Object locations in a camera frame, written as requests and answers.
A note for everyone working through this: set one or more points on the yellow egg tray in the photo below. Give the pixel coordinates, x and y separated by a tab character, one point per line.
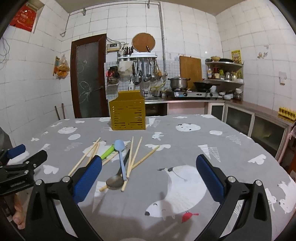
287	113

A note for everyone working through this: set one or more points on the green frog handle utensil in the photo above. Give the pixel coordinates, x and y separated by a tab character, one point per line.
107	152

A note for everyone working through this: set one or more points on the steel cooking pot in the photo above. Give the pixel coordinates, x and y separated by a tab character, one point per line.
179	83

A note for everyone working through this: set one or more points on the round wooden board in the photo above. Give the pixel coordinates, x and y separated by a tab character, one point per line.
143	42

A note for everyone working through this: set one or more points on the corner wall shelf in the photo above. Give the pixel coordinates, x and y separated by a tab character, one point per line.
224	73

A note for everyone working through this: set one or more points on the person left hand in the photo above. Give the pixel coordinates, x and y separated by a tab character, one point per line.
19	216

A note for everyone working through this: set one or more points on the wooden sticks by wall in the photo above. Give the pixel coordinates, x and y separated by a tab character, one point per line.
60	112

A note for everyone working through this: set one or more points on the dark wooden glass door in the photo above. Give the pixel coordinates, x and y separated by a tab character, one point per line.
87	77

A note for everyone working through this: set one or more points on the yellow perforated utensil holder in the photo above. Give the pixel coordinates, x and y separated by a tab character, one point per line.
127	111

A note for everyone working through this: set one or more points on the gas stove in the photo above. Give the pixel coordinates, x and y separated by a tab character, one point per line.
191	94

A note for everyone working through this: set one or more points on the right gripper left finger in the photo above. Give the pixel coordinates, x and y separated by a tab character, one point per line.
43	221

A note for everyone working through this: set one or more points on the hanging utensil rack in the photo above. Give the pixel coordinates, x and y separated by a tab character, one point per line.
141	66

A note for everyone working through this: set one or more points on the white soap bottle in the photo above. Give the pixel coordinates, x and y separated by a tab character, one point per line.
131	86

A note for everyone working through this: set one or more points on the light blue plastic spoon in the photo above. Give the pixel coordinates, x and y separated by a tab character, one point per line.
119	146

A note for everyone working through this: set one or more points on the wall water pipe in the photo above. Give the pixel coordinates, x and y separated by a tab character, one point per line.
119	20

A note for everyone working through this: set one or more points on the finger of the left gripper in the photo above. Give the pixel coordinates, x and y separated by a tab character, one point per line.
16	151
33	162

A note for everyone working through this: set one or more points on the kitchen counter cabinets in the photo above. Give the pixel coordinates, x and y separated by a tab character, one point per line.
263	125

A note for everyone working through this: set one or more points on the wooden chopstick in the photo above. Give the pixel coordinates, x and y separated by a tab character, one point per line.
145	157
93	152
105	187
83	157
134	155
129	163

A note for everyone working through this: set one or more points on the grey animal print tablecloth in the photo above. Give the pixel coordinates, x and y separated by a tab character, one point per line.
165	198

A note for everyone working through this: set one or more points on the white wall switch box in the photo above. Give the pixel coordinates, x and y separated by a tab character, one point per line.
282	77

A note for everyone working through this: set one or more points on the black wok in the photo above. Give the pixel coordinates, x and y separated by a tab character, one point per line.
203	86

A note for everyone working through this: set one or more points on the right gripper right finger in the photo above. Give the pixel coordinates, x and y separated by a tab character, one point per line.
254	218

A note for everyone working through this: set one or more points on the yellow wall poster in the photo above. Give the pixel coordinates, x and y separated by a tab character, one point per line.
236	56

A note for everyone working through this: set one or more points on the orange plastic bag on wall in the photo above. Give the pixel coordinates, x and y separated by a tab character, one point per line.
61	68

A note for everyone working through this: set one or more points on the red paper poster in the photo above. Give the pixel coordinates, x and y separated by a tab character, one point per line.
24	18

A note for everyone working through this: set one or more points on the rectangular wooden cutting board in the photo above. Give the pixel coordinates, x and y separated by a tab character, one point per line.
191	68

